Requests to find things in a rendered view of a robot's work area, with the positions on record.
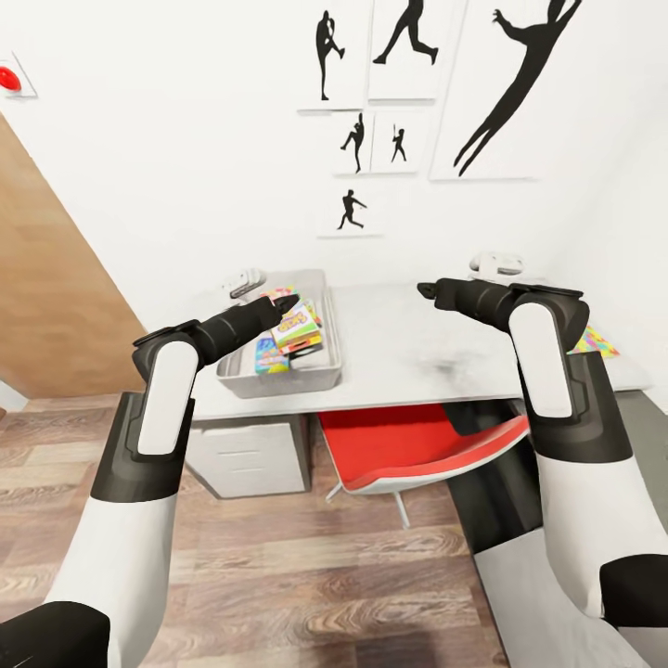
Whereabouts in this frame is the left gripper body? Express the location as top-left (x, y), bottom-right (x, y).
top-left (214, 295), bottom-right (281, 350)

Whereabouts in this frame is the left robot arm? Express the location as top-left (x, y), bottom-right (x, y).
top-left (0, 268), bottom-right (300, 668)

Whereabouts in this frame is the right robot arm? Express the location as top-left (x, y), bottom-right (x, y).
top-left (417, 251), bottom-right (668, 668)

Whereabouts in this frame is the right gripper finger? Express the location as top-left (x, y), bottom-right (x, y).
top-left (417, 279), bottom-right (440, 300)

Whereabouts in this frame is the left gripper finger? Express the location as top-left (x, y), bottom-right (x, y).
top-left (273, 294), bottom-right (300, 320)

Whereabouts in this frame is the toy box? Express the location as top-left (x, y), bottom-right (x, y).
top-left (215, 269), bottom-right (341, 400)

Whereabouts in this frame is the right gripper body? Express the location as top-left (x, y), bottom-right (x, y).
top-left (434, 277), bottom-right (501, 323)

